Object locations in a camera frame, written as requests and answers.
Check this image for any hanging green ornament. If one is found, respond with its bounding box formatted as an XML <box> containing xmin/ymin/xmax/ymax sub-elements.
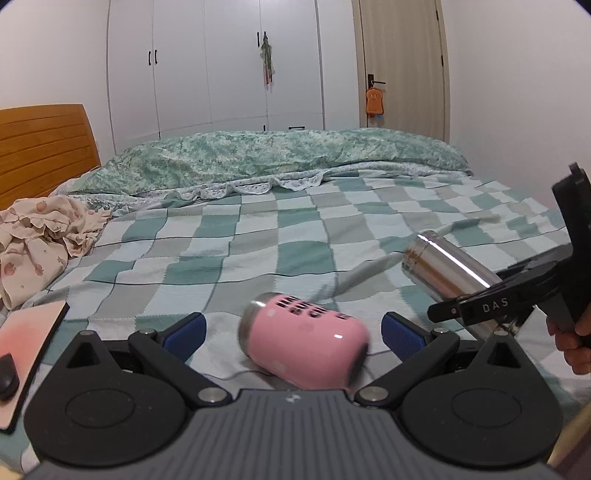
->
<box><xmin>260</xmin><ymin>32</ymin><xmax>274</xmax><ymax>88</ymax></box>

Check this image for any orange hanging pouch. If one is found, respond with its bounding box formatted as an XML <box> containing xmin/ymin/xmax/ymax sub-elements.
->
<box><xmin>366</xmin><ymin>86</ymin><xmax>385</xmax><ymax>117</ymax></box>

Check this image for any person's right hand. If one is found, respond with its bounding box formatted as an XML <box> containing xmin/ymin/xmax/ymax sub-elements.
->
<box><xmin>546</xmin><ymin>307</ymin><xmax>591</xmax><ymax>375</ymax></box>

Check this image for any green floral duvet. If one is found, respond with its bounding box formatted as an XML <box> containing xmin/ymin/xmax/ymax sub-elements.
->
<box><xmin>61</xmin><ymin>128</ymin><xmax>470</xmax><ymax>199</ymax></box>

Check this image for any beige peach print garment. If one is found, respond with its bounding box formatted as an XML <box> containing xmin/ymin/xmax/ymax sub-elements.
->
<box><xmin>1</xmin><ymin>195</ymin><xmax>111</xmax><ymax>311</ymax></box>

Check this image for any beige door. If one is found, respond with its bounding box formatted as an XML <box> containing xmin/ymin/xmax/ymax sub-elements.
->
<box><xmin>352</xmin><ymin>0</ymin><xmax>450</xmax><ymax>141</ymax></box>

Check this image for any stainless steel cup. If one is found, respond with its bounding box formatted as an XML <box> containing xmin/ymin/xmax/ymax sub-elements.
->
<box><xmin>402</xmin><ymin>230</ymin><xmax>501</xmax><ymax>303</ymax></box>

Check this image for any white wardrobe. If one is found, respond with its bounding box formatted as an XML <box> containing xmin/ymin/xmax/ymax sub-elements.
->
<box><xmin>107</xmin><ymin>1</ymin><xmax>360</xmax><ymax>151</ymax></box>

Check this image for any pink cup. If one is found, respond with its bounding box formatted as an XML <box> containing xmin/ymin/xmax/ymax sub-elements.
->
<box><xmin>238</xmin><ymin>292</ymin><xmax>370</xmax><ymax>390</ymax></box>

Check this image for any wooden headboard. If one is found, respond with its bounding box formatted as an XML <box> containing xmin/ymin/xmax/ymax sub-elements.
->
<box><xmin>0</xmin><ymin>104</ymin><xmax>100</xmax><ymax>209</ymax></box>

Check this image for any checkered green blanket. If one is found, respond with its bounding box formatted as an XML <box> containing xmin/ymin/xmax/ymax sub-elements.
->
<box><xmin>0</xmin><ymin>170</ymin><xmax>591</xmax><ymax>471</ymax></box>

